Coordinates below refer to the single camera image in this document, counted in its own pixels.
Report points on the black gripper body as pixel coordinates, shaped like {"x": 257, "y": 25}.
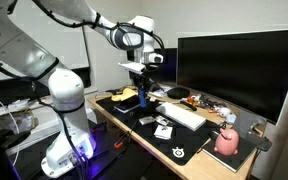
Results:
{"x": 141, "y": 81}

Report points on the blue cylindrical object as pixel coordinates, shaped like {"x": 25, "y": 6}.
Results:
{"x": 142, "y": 97}

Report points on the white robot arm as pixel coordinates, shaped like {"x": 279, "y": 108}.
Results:
{"x": 74, "y": 146}

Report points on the yellow cloth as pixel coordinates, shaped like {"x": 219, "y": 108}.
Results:
{"x": 126, "y": 93}

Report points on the left black monitor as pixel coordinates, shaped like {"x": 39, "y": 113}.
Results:
{"x": 163, "y": 68}

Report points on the black monitor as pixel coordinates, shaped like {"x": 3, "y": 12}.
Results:
{"x": 163, "y": 68}
{"x": 249, "y": 70}

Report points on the black oval case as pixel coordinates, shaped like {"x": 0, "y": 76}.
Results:
{"x": 178, "y": 93}

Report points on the small white device box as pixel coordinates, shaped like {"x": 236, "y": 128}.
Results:
{"x": 146, "y": 120}

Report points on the white AirTag box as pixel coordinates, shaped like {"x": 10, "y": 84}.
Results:
{"x": 163, "y": 132}

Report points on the white keyboard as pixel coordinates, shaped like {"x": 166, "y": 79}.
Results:
{"x": 182, "y": 116}

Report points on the large black desk mat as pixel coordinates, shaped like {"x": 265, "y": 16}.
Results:
{"x": 179, "y": 143}

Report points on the white round figurine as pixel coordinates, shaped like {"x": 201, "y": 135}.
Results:
{"x": 224, "y": 111}

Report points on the pink pig toy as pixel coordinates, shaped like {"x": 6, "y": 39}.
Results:
{"x": 227, "y": 142}

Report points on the wooden desk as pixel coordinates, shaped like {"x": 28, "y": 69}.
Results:
{"x": 200, "y": 167}

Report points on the right black monitor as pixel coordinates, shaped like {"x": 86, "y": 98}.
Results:
{"x": 249, "y": 70}

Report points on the black book under pig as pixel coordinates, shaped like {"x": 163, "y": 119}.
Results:
{"x": 232, "y": 162}

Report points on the orange handled clamp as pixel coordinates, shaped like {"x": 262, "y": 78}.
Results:
{"x": 120, "y": 142}

